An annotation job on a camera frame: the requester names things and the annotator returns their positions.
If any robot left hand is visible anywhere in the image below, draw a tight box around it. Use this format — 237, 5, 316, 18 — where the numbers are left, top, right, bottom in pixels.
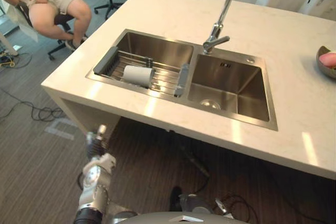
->
85, 124, 109, 159

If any white cup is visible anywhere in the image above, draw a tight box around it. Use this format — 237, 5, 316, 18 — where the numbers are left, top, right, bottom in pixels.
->
122, 65, 154, 88

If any round metal sink drain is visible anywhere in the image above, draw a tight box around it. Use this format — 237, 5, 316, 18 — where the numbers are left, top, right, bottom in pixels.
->
199, 99, 223, 111

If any stainless steel double sink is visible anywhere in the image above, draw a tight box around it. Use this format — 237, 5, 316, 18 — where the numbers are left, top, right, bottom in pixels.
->
85, 28, 279, 132

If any robot torso grey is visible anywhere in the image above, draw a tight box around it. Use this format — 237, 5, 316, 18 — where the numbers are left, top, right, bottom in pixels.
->
104, 202, 250, 224

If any robot left leg silver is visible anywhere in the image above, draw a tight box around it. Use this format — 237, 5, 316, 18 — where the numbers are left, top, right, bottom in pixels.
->
180, 194, 214, 213

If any robot leg silver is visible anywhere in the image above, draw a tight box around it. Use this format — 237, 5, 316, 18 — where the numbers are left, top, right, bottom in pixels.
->
214, 197, 235, 220
180, 194, 214, 213

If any white table leg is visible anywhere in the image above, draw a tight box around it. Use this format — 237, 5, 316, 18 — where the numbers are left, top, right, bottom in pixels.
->
0, 33, 19, 57

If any white sheet on chair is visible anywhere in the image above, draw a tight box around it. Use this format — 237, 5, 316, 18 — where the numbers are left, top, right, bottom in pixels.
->
7, 5, 39, 43

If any person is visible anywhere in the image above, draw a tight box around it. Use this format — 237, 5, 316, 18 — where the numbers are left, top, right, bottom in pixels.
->
0, 0, 92, 51

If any robot right leg silver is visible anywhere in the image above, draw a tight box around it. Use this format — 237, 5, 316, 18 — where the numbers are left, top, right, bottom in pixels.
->
214, 197, 235, 220

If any chrome kitchen faucet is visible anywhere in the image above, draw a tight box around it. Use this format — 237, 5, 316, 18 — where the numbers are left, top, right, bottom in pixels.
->
202, 0, 245, 56

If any dark grey bowl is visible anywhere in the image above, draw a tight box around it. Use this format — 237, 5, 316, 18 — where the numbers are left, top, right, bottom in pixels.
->
316, 45, 336, 79

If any pink fruit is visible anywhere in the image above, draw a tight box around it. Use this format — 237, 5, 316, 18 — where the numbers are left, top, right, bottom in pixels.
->
320, 52, 336, 68

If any black floor cable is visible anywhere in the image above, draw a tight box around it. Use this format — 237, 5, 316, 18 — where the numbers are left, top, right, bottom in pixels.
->
219, 194, 259, 223
0, 87, 65, 123

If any wire sink drying rack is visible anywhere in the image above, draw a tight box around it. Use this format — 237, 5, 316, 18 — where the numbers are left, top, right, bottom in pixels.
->
92, 46, 191, 98

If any grey sink drain hose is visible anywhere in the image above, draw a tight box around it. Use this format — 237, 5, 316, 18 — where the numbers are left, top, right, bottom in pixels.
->
180, 142, 211, 178

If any yellow cable bundle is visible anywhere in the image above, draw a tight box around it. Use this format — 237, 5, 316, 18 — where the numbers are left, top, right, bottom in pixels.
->
0, 50, 16, 69

